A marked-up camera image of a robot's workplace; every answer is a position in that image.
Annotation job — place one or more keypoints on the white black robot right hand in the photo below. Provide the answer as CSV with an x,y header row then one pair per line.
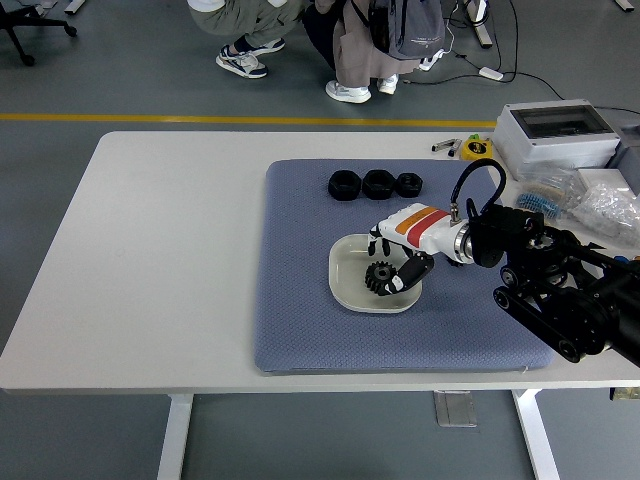
x,y
420,225

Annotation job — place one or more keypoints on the large black gear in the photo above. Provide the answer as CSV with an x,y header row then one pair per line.
x,y
376,279

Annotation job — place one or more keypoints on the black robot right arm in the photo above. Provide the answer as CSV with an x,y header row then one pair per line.
x,y
520,235

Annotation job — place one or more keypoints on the small black hex nut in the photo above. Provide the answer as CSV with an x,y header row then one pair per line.
x,y
409,185

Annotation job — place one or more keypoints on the large black hex nut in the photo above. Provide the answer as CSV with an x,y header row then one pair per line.
x,y
378,184
343,185

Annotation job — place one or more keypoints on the white flat box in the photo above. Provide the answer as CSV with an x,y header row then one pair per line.
x,y
602,176

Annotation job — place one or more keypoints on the white square dish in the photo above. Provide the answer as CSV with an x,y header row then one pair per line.
x,y
350,280

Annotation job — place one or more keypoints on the yellow tape measure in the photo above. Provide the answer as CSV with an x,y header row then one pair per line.
x,y
476,149

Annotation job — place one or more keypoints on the blue-grey quilted mat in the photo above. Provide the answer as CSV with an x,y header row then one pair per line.
x,y
310,330

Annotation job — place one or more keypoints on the white power strip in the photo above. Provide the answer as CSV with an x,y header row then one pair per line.
x,y
432,59

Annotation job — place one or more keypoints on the person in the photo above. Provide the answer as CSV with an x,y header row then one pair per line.
x,y
240,25
355,55

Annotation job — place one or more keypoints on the metal floor plate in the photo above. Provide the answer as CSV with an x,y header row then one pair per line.
x,y
455,409

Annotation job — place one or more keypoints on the bag of clear plastic parts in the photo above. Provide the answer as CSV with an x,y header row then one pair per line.
x,y
607,210

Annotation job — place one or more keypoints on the grey backpack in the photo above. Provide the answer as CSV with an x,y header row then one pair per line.
x,y
415,30

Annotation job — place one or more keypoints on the white desk leg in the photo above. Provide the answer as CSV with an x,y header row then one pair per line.
x,y
481,25

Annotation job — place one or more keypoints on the grey plastic case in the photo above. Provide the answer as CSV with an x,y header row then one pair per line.
x,y
629,145

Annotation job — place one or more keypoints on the white table leg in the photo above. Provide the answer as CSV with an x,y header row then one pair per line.
x,y
175,435
537,435

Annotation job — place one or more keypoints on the black office chair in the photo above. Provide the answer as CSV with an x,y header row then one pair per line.
x,y
20,25

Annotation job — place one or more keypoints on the grey electrical enclosure box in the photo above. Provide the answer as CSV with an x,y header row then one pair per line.
x,y
545,150

